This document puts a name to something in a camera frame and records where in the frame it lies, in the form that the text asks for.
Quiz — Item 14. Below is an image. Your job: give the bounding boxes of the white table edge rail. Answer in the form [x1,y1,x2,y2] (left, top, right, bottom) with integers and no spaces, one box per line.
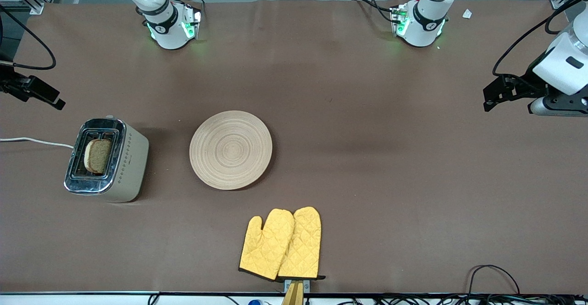
[0,291,588,305]

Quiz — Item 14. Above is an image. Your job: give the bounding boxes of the yellow quilted oven mitt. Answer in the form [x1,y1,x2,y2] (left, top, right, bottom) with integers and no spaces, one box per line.
[238,209,295,282]
[277,206,326,281]

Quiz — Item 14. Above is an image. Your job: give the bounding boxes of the white toaster power cable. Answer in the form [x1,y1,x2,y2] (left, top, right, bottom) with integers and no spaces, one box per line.
[0,137,75,149]

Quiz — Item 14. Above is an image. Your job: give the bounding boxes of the brown table cloth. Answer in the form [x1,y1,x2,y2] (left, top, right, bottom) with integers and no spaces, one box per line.
[0,0,588,295]

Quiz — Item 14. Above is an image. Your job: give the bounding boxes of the black left arm base cable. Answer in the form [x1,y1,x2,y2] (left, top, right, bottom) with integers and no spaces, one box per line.
[353,0,396,23]

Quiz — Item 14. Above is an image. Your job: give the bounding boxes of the chrome and beige toaster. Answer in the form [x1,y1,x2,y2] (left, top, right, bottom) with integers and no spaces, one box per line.
[63,116,150,203]

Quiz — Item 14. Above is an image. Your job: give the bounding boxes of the round wooden plate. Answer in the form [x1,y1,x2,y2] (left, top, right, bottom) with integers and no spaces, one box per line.
[189,110,273,191]

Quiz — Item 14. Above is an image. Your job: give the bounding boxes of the black looped cable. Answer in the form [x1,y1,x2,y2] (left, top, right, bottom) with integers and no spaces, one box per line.
[468,265,520,296]

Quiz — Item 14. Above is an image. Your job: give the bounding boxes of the black cable bundle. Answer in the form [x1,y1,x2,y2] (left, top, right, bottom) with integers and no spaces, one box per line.
[335,294,588,305]

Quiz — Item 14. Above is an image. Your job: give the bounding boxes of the brown bread toast slice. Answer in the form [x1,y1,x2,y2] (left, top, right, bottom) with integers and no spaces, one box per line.
[84,138,113,175]

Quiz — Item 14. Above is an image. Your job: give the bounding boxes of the small metal bracket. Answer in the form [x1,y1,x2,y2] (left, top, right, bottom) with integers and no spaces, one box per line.
[284,278,311,294]

